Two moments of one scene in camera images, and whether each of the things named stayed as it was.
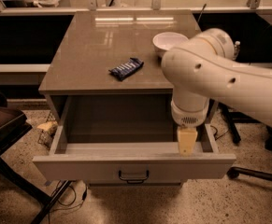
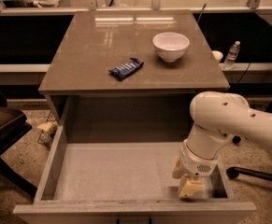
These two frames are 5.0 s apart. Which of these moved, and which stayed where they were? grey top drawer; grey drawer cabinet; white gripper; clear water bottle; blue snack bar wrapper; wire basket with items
Moved: white gripper; grey top drawer
Stayed: wire basket with items; grey drawer cabinet; clear water bottle; blue snack bar wrapper
